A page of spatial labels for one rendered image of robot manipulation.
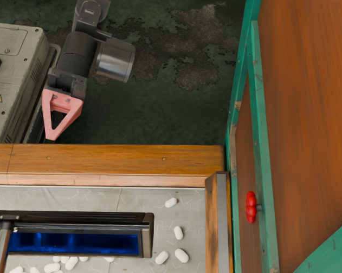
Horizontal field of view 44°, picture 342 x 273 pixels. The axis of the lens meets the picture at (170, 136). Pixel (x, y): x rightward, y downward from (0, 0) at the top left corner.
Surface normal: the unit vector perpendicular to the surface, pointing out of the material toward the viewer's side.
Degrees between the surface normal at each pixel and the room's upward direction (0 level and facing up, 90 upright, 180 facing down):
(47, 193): 0
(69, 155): 0
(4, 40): 0
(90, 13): 20
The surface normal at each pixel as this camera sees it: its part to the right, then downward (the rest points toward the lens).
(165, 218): -0.04, -0.47
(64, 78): -0.15, 0.88
